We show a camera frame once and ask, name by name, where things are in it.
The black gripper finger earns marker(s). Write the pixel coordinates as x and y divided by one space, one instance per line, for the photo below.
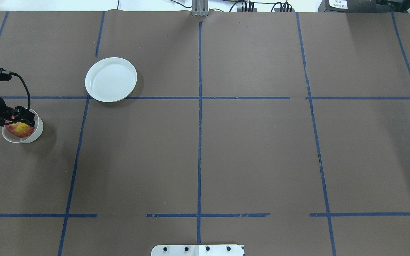
27 117

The red yellow apple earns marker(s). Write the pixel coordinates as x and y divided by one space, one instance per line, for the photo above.
20 130

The white bowl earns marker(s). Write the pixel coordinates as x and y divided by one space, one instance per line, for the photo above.
38 129

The white round plate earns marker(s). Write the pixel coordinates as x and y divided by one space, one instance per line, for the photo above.
111 79

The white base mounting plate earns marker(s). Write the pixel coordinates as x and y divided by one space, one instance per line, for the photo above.
199 250

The black box with label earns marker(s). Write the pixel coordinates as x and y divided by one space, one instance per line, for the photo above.
350 6

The aluminium frame post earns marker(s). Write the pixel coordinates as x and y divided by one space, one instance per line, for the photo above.
199 8

